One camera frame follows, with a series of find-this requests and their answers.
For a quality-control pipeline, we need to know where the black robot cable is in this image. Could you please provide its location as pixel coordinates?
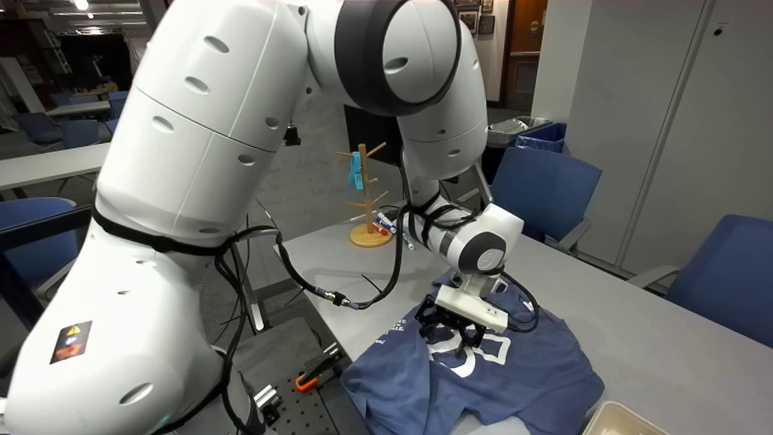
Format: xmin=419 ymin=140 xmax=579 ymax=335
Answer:
xmin=213 ymin=204 xmax=407 ymax=435

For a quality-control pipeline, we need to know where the grey lined trash bin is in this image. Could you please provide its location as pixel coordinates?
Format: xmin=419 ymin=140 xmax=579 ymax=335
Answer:
xmin=485 ymin=117 xmax=558 ymax=153

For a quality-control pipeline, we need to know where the wooden peg stand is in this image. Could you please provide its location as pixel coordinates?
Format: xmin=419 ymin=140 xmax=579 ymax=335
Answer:
xmin=348 ymin=140 xmax=395 ymax=249

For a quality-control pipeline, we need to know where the brown wooden door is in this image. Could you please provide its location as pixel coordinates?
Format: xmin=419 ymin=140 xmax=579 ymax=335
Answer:
xmin=501 ymin=0 xmax=551 ymax=117

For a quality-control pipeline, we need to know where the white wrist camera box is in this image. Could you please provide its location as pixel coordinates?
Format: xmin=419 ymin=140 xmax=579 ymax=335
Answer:
xmin=433 ymin=286 xmax=511 ymax=336

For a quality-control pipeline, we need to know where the orange handled clamp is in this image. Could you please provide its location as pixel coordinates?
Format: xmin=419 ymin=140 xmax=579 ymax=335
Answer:
xmin=289 ymin=354 xmax=346 ymax=396

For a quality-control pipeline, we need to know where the teal item on peg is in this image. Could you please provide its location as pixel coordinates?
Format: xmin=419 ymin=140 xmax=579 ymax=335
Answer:
xmin=346 ymin=150 xmax=370 ymax=194

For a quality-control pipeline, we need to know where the grey stand pole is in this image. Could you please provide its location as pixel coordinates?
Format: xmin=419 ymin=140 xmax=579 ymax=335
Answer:
xmin=236 ymin=249 xmax=267 ymax=335

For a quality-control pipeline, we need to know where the white desk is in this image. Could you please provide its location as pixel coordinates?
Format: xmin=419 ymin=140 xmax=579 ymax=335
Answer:
xmin=0 ymin=144 xmax=113 ymax=192

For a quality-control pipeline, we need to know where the beige tray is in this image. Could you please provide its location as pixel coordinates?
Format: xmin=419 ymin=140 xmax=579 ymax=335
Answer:
xmin=579 ymin=400 xmax=672 ymax=435

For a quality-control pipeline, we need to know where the white cabinet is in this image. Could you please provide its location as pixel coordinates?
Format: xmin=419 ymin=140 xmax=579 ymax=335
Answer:
xmin=563 ymin=0 xmax=773 ymax=275

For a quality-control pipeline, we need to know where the blue printed t-shirt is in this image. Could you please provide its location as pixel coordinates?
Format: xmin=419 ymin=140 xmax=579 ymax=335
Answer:
xmin=340 ymin=271 xmax=607 ymax=435

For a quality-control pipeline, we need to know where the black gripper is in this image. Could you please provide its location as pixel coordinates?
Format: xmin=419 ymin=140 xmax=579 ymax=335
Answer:
xmin=414 ymin=295 xmax=485 ymax=358

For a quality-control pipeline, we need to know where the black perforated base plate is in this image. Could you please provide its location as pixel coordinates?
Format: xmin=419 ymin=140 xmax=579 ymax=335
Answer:
xmin=231 ymin=318 xmax=364 ymax=435

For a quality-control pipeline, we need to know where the blue bin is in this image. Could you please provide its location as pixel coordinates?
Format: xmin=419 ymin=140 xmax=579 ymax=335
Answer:
xmin=515 ymin=119 xmax=570 ymax=156

